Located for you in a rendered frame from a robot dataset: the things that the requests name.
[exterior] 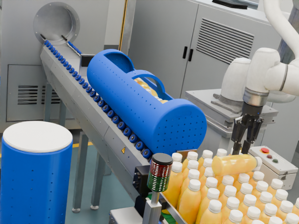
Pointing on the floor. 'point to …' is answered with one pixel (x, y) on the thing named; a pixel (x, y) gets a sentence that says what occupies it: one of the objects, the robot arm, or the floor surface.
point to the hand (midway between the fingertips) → (240, 150)
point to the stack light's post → (151, 213)
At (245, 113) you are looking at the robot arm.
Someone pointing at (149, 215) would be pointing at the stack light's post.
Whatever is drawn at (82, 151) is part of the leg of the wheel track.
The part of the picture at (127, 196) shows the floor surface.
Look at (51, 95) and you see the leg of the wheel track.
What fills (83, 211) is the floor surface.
